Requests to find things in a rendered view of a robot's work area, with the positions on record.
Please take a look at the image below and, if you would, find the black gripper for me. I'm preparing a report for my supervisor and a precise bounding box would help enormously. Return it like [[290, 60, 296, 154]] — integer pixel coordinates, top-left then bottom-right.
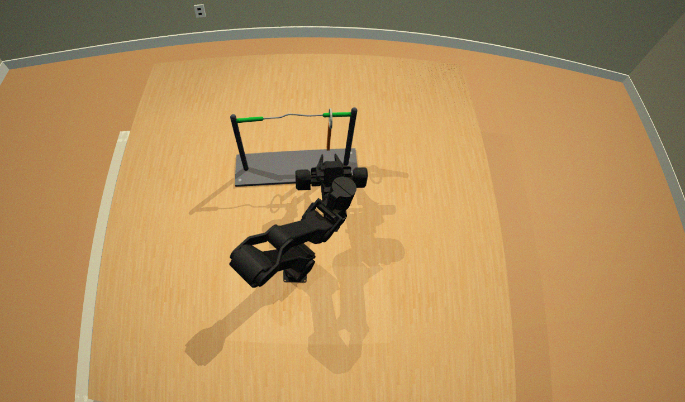
[[295, 154, 368, 201]]

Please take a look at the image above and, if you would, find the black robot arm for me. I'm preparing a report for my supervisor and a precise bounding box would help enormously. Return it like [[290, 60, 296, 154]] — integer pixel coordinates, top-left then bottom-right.
[[229, 161, 356, 288]]

